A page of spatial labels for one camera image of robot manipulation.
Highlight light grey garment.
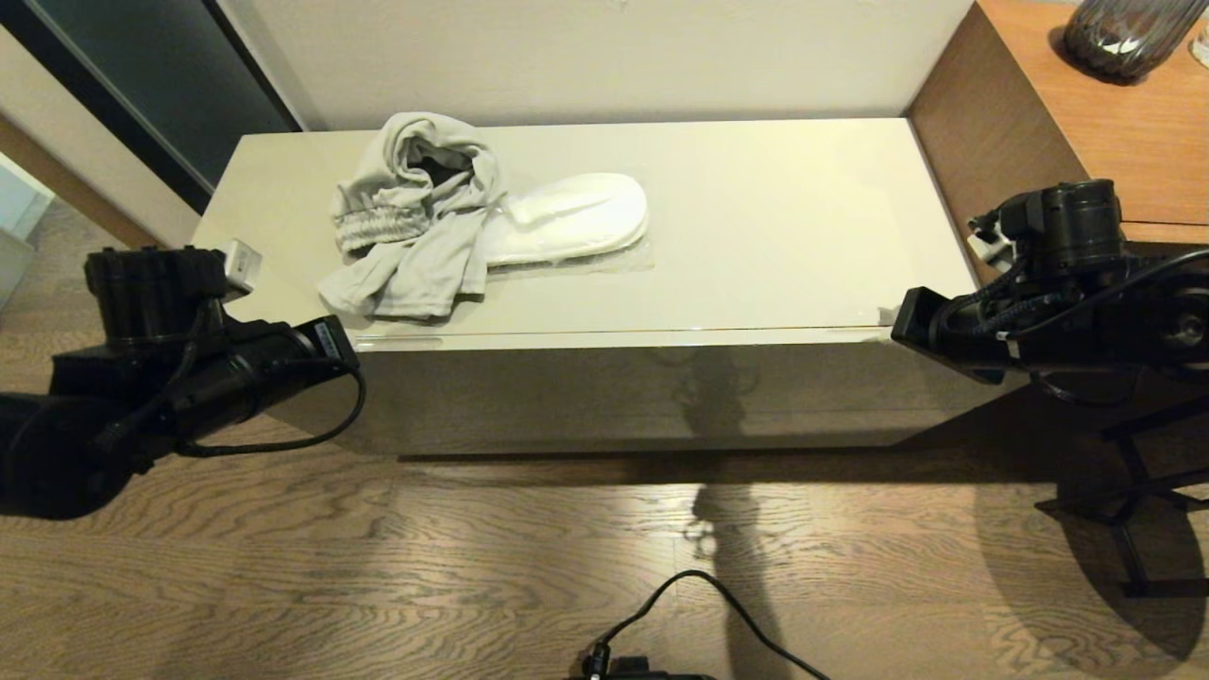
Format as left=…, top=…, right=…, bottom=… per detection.
left=316, top=111, right=511, bottom=324

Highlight white slipper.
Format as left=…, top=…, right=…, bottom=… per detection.
left=480, top=171, right=656, bottom=278

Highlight robot base housing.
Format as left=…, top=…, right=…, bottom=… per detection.
left=565, top=655, right=721, bottom=680

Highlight glossy beige low cabinet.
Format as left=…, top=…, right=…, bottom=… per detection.
left=192, top=117, right=985, bottom=461

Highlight brown wooden desk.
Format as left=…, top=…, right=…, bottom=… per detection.
left=905, top=0, right=1209, bottom=284

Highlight black metal stand legs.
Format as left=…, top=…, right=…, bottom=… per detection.
left=1033, top=395, right=1209, bottom=602

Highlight dark glass door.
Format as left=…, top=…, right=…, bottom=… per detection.
left=0, top=0, right=305, bottom=216

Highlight dark ribbed glass vase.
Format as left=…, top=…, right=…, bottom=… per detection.
left=1062, top=0, right=1209, bottom=86

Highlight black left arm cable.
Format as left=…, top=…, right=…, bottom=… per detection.
left=174, top=363, right=368, bottom=460

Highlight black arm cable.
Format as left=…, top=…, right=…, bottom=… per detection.
left=982, top=246, right=1209, bottom=409
left=174, top=363, right=368, bottom=460

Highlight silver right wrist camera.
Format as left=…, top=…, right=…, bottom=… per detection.
left=965, top=213, right=1013, bottom=266

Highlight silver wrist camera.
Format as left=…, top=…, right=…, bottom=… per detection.
left=221, top=238, right=264, bottom=297
left=965, top=213, right=1013, bottom=266

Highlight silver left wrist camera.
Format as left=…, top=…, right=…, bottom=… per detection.
left=221, top=238, right=264, bottom=297

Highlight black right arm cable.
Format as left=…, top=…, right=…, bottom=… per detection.
left=982, top=246, right=1209, bottom=409

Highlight black floor cable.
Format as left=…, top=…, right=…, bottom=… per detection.
left=580, top=569, right=834, bottom=680

